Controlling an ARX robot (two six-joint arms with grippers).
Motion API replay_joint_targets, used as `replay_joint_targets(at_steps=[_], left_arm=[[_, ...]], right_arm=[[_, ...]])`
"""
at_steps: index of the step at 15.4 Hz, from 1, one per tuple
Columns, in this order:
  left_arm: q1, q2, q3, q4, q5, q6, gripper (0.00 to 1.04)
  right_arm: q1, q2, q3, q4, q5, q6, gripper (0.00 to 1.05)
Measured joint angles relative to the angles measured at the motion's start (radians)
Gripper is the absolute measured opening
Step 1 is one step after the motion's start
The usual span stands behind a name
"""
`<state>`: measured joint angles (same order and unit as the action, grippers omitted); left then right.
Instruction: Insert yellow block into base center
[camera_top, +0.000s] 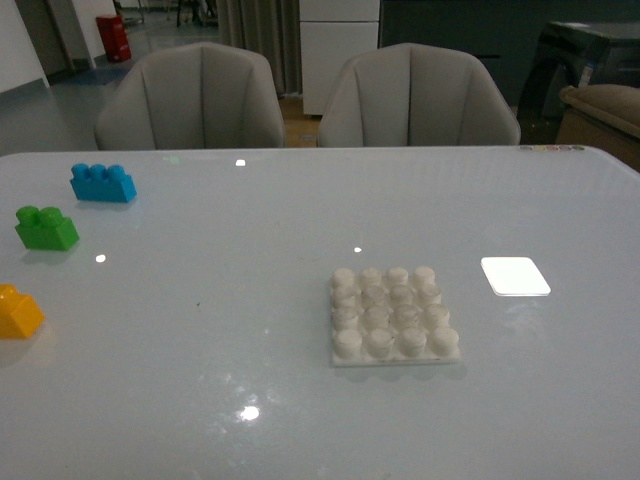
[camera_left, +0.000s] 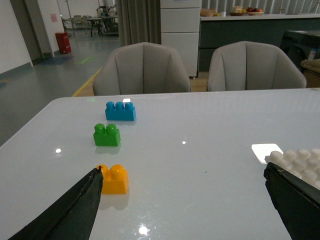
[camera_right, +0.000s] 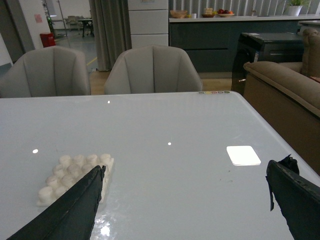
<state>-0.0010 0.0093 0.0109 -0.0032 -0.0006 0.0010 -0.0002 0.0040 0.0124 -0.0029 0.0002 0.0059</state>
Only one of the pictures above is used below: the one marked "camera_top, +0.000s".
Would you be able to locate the beige curtain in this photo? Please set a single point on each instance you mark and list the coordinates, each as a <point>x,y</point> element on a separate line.
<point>270,28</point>

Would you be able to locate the colored sticker strip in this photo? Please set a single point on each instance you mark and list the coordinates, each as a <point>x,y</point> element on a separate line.
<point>552,148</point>

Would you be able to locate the green toy block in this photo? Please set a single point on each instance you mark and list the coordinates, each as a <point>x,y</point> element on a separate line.
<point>45,229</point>

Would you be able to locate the white studded base plate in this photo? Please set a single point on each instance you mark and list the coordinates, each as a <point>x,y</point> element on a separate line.
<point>392,317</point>

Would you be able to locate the left grey armchair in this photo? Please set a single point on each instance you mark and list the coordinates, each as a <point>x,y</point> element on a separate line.
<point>197,96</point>

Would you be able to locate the grey armchair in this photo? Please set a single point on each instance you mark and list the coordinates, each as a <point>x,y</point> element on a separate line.
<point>416,95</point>
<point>197,96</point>

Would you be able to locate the red box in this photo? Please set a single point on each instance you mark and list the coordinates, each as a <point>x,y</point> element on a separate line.
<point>113,35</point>

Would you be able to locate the dark appliance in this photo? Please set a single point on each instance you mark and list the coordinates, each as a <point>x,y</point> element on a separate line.
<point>574,54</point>

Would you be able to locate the white cabinet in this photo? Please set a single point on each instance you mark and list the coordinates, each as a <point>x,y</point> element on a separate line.
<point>331,32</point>

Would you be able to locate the brown cushioned seat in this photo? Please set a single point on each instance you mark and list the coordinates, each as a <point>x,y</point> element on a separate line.
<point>604,116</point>

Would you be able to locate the blue toy block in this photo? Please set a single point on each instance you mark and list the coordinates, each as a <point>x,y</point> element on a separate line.
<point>102,184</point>

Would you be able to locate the right grey armchair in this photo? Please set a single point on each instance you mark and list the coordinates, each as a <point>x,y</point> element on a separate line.
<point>416,95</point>

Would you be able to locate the yellow toy block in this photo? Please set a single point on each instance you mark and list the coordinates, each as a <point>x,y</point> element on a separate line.
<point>20,314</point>

